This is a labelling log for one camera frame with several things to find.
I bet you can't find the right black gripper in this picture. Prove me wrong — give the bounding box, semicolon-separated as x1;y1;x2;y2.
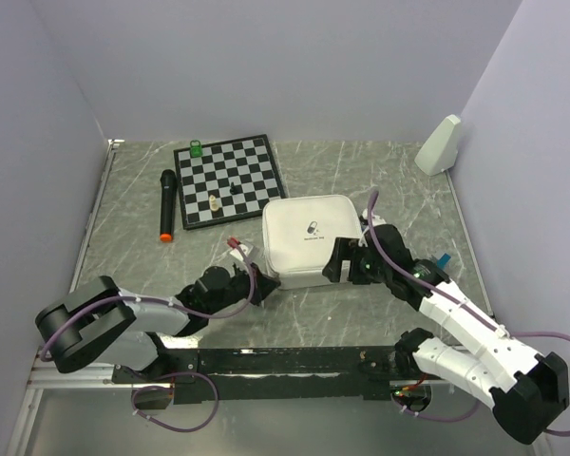
321;237;391;285

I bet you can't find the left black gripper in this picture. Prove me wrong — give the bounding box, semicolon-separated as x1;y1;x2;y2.
207;261;281;315

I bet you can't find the white medicine kit case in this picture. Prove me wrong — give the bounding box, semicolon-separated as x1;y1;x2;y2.
262;195;362;290

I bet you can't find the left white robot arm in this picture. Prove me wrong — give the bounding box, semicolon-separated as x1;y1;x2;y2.
35;263;280;382

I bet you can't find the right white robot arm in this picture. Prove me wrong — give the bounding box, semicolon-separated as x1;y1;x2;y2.
322;224;569;444

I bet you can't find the cream chess piece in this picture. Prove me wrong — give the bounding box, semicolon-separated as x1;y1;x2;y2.
208;195;220;212

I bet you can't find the blue wooden block toy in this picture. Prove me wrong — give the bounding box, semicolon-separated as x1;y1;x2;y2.
435;254;451;270

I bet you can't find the black chess piece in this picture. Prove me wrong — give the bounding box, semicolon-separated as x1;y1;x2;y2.
230;183;241;195

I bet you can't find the black white chessboard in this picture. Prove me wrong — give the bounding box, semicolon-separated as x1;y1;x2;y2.
173;134;286;230

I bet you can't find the white wedge device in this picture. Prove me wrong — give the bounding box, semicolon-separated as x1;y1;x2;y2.
414;114;462;176

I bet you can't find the green toy padlock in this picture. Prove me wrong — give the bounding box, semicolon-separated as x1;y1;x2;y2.
189;140;203;158

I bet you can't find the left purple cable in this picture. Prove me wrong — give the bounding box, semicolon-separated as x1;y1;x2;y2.
38;241;262;433

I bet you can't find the purple cable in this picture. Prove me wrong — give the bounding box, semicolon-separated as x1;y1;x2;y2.
365;190;570;437
38;241;262;433

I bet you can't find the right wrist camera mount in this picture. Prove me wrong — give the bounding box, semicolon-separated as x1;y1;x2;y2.
359;212;386;236

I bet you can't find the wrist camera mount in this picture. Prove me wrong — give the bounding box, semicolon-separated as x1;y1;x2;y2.
227;237;260;268
359;212;386;236

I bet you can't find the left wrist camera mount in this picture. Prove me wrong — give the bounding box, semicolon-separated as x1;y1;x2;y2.
227;237;260;268

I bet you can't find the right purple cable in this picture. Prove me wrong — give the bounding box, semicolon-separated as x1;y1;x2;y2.
365;190;570;437

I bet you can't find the black wireless microphone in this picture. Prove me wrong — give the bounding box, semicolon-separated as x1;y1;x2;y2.
159;169;178;242

